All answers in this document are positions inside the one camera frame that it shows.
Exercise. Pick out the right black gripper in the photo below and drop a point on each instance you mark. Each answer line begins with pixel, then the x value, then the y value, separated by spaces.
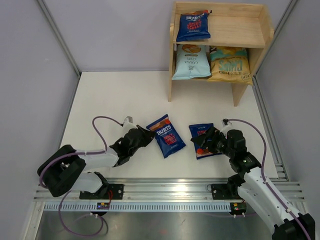
pixel 213 133

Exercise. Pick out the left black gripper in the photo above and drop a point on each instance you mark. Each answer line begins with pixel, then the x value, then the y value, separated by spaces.
pixel 148 135

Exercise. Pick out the blue Burts chips bag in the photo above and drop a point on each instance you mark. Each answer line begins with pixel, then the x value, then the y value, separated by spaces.
pixel 197 130
pixel 167 138
pixel 194 26

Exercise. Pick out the light blue cassava chips bag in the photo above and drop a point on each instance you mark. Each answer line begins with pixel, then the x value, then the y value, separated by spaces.
pixel 191 62

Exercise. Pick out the large yellow kettle chips bag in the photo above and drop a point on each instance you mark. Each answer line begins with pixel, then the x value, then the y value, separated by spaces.
pixel 229 64

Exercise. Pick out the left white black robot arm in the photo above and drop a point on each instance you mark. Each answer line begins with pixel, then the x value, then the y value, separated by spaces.
pixel 67 169

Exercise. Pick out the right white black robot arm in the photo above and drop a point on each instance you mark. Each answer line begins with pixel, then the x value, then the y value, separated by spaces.
pixel 284 221

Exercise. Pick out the wooden two-tier shelf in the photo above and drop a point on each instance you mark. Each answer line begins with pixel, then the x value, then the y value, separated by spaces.
pixel 229 24

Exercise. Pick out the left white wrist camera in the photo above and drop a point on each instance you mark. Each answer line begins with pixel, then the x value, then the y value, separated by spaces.
pixel 128 124

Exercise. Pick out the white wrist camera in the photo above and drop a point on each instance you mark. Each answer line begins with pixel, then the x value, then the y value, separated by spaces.
pixel 227 126
pixel 128 124

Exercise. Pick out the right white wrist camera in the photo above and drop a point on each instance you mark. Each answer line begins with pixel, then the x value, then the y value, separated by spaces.
pixel 227 126

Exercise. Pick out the aluminium mounting rail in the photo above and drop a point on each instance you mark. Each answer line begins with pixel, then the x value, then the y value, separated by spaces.
pixel 172 190

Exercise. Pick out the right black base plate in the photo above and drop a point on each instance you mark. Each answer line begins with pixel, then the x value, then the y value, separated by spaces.
pixel 224 191

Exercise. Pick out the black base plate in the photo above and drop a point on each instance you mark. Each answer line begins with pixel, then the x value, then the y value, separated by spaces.
pixel 115 192
pixel 224 191

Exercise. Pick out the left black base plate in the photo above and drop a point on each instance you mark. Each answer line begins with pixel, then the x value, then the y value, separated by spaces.
pixel 115 192

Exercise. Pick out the right aluminium frame post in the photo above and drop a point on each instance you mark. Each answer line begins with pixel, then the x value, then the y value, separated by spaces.
pixel 283 20

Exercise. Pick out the aluminium frame post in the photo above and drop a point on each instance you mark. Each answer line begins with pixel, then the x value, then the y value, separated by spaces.
pixel 58 36
pixel 283 20

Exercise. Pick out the white slotted cable duct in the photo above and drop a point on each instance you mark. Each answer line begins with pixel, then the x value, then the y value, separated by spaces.
pixel 193 207

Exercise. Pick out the left aluminium frame post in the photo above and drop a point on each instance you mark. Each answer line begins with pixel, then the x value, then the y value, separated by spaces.
pixel 58 36

